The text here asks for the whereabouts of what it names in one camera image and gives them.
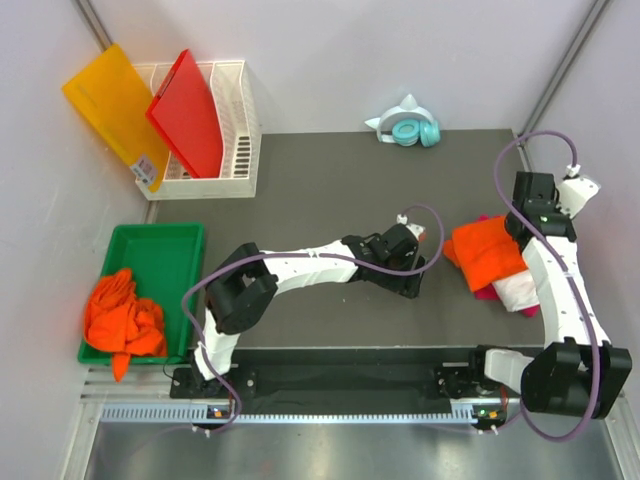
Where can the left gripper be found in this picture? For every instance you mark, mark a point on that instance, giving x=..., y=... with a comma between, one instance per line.
x=407, y=285

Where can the orange t-shirt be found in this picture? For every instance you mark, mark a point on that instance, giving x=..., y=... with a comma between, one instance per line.
x=484, y=252
x=119, y=322

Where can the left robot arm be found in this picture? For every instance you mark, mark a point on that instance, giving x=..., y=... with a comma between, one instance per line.
x=238, y=299

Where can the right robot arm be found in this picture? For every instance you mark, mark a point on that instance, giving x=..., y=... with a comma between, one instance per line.
x=578, y=371

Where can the white folded t-shirt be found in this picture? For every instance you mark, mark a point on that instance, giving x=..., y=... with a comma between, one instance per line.
x=517, y=292

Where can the magenta folded t-shirt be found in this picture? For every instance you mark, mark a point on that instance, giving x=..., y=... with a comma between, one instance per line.
x=488, y=293

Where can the teal cat-ear headphones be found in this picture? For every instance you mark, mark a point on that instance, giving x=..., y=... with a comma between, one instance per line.
x=406, y=124

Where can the green plastic bin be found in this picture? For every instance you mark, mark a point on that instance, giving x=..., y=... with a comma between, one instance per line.
x=166, y=259

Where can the white file organizer basket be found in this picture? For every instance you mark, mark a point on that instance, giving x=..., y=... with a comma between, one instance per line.
x=241, y=133

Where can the red folder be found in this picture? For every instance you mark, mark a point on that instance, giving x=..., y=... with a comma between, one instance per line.
x=184, y=114

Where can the orange t-shirt in bin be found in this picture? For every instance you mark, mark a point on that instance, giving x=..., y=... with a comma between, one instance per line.
x=119, y=322

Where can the yellow folder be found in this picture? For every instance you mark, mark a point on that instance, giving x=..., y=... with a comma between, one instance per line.
x=112, y=97

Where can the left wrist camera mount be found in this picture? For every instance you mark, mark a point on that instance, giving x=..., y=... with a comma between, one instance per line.
x=418, y=231

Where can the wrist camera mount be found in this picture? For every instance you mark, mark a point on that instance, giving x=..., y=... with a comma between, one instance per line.
x=418, y=231
x=575, y=191

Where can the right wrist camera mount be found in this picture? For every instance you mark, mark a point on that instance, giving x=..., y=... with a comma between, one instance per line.
x=575, y=191

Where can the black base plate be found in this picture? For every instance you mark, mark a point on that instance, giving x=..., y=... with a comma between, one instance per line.
x=347, y=381

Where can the aluminium frame rail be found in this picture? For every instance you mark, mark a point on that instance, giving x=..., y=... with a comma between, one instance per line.
x=145, y=398

